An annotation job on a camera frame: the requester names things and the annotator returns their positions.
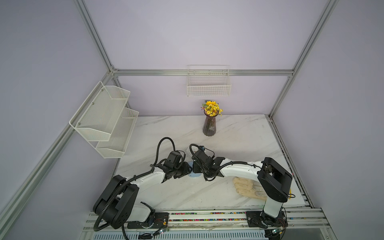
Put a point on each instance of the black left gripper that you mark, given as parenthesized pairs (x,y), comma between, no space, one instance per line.
(186,170)

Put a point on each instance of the light blue alarm clock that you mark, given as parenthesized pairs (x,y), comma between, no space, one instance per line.
(192,174)

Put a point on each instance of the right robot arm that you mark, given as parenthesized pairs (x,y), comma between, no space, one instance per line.
(273,178)

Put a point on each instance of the cream work glove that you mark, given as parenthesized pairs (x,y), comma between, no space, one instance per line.
(249,188)

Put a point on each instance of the white wire wall basket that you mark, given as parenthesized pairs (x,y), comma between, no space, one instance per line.
(208,81)

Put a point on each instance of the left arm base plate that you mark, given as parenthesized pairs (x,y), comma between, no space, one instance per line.
(154,221)

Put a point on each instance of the dark glass vase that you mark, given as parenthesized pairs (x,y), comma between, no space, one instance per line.
(209,128)

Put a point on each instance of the aluminium frame profile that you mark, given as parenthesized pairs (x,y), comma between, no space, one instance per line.
(17,204)

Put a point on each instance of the yellow flower bouquet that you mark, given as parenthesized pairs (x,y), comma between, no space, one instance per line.
(211,109)

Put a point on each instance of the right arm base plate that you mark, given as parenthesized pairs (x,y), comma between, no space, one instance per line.
(259,219)

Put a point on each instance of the aluminium front rail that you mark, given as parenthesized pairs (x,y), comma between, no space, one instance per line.
(300,224)

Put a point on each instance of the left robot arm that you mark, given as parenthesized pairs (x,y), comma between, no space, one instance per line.
(116,203)

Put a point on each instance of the white two-tier mesh shelf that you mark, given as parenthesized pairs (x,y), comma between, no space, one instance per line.
(105,121)

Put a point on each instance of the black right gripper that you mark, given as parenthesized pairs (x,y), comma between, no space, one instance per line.
(195,170)

